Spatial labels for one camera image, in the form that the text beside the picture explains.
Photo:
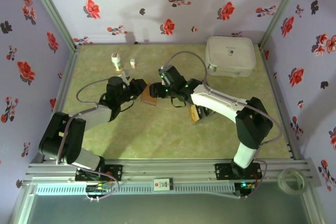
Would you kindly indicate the yellow credit card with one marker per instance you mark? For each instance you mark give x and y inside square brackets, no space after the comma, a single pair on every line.
[211,115]
[194,114]

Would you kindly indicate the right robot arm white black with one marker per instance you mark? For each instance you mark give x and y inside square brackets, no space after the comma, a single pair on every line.
[218,103]

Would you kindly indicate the aluminium side rail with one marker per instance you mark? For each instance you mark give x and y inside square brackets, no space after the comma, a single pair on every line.
[271,77]
[67,77]

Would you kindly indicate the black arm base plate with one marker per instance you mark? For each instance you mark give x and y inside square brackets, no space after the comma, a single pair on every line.
[223,171]
[115,171]

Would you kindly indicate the aluminium corner post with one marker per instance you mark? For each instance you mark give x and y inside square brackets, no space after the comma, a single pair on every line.
[51,9]
[282,9]

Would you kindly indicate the clear tape roll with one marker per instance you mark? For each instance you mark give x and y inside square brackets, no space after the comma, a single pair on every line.
[281,182]

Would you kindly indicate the white zipped pouch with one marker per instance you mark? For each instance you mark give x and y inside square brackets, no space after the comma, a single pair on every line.
[231,56]

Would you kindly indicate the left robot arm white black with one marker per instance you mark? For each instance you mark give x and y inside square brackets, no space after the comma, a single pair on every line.
[102,113]

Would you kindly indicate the large white pill bottle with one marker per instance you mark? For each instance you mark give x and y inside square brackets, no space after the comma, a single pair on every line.
[116,61]

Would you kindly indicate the brown cardboard piece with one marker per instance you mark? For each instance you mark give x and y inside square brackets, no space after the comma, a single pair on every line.
[149,95]

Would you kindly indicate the red white label tag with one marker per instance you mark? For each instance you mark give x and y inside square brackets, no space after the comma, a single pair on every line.
[162,184]

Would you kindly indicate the black credit card white print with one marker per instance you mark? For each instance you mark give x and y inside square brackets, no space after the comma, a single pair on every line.
[203,112]

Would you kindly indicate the small white pill bottle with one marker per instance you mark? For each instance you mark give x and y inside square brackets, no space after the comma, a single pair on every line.
[132,63]

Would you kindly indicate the aluminium frame leg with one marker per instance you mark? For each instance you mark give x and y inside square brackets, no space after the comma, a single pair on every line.
[313,208]
[22,205]

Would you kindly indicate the green circuit board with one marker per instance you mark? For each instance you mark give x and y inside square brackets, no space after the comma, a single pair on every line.
[246,186]
[97,188]

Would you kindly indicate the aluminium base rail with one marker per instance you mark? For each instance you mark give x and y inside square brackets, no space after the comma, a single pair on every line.
[168,171]

